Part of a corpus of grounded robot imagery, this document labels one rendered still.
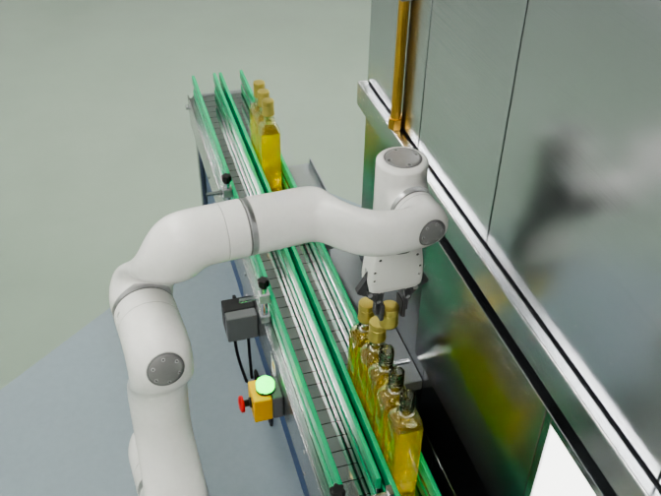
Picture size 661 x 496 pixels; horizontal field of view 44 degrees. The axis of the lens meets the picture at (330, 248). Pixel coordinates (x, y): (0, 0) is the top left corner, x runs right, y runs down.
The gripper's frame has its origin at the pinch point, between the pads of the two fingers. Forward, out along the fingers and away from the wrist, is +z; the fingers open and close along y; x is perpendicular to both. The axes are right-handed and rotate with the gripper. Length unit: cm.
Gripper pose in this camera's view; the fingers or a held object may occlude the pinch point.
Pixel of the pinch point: (390, 305)
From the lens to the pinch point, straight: 148.8
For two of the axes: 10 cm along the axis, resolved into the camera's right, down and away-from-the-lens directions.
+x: 2.9, 6.0, -7.5
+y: -9.6, 1.6, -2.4
